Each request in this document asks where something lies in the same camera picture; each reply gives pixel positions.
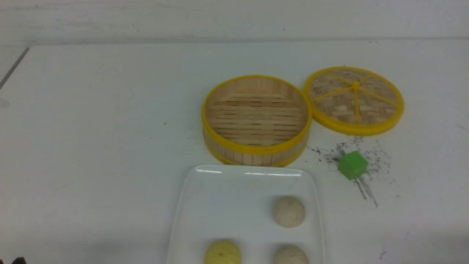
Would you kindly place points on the white steamed bun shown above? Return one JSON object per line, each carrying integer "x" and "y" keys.
{"x": 289, "y": 212}
{"x": 290, "y": 254}

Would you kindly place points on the yellow-green steamed bun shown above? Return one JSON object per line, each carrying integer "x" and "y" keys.
{"x": 223, "y": 252}

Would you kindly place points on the white steamed bun front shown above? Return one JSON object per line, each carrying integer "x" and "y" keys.
{"x": 290, "y": 254}

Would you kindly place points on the white rectangular plate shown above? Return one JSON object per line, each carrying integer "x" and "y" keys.
{"x": 235, "y": 203}

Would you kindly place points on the bamboo steamer basket yellow rim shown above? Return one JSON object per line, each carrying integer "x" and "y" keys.
{"x": 256, "y": 120}

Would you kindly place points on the bamboo steamer lid yellow rim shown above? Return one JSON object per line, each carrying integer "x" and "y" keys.
{"x": 353, "y": 101}

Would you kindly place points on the green foam cube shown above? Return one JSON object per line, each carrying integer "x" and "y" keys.
{"x": 353, "y": 165}

